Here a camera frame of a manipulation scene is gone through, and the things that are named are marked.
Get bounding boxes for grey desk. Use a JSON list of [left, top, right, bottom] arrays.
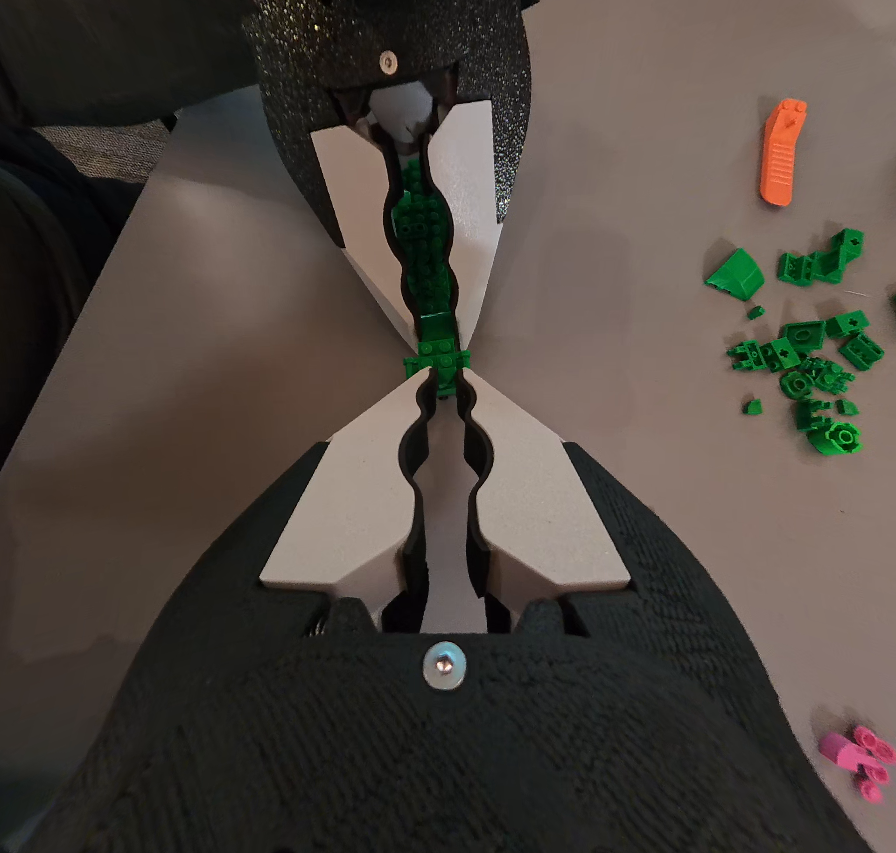
[[0, 0, 896, 853]]

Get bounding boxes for pile of green bricks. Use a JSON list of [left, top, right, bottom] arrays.
[[703, 226, 884, 456]]

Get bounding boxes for orange brick separator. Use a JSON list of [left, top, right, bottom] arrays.
[[759, 98, 809, 208]]

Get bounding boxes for pink toy brick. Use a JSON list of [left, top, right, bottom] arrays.
[[819, 726, 896, 805]]

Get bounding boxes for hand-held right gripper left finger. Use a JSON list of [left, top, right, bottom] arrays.
[[259, 369, 438, 633]]

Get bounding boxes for green brick plant model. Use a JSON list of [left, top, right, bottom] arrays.
[[387, 156, 472, 400]]

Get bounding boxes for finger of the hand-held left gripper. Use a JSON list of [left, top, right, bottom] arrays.
[[310, 121, 424, 342], [420, 99, 505, 349]]

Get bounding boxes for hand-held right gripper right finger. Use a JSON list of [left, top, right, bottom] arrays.
[[458, 369, 632, 633]]

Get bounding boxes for person's left forearm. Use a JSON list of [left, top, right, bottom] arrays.
[[0, 0, 261, 127]]

